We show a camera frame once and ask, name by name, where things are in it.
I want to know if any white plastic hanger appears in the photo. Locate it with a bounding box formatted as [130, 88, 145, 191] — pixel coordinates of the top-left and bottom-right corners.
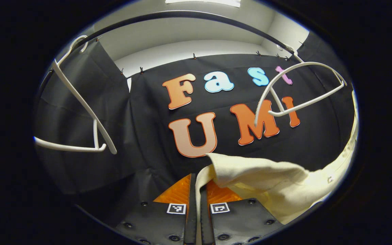
[253, 44, 348, 127]
[34, 35, 117, 155]

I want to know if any black backdrop cloth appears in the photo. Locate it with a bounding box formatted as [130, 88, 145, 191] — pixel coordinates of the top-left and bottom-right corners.
[33, 32, 356, 235]

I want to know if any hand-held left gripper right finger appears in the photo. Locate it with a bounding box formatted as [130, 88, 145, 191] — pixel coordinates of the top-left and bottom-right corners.
[199, 180, 285, 245]

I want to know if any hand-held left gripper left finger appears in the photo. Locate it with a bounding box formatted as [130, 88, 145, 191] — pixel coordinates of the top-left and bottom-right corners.
[114, 173, 197, 245]

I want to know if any black clothes rail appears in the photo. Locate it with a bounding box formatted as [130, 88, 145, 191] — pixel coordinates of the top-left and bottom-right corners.
[39, 10, 298, 99]

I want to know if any ceiling light panel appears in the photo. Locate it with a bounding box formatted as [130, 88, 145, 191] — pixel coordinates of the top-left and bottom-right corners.
[165, 0, 241, 8]

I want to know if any cream button jacket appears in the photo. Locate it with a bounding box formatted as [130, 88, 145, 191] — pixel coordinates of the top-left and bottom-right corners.
[195, 89, 359, 245]

